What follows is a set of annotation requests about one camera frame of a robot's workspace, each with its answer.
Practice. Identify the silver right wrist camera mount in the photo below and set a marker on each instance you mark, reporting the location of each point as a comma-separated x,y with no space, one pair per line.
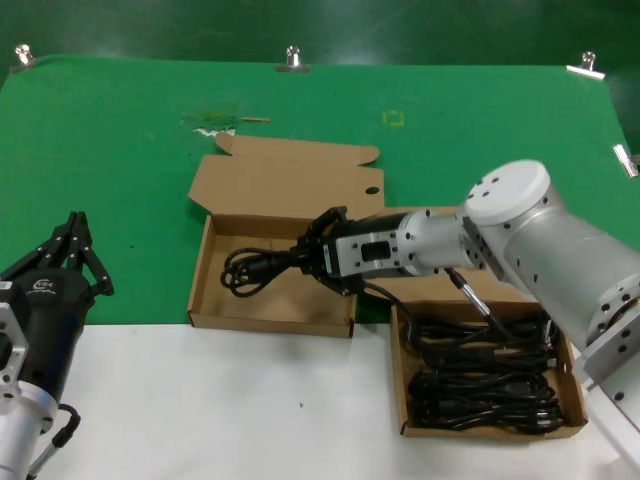
350,250

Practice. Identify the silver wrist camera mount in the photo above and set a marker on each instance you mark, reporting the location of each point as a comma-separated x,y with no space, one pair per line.
10,350
350,250

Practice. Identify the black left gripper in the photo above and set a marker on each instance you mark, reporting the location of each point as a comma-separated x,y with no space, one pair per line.
50,320

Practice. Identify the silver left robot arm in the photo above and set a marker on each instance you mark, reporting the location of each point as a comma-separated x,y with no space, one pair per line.
20,430

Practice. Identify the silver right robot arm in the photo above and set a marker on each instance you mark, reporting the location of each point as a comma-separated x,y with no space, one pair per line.
550,240

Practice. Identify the thin wooden stick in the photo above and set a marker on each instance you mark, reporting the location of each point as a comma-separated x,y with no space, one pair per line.
256,119

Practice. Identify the silver binder clip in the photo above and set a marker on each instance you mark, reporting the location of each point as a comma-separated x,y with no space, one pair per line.
586,69
626,161
293,65
22,56

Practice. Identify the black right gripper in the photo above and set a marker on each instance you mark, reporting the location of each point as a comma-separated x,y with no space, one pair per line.
370,225

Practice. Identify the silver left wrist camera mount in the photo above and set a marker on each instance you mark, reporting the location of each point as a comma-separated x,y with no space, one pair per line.
10,350

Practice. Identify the green tablecloth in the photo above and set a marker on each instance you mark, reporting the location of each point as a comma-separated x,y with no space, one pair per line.
100,150

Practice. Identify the cardboard box with thin rod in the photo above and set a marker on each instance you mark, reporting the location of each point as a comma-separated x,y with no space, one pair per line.
280,175

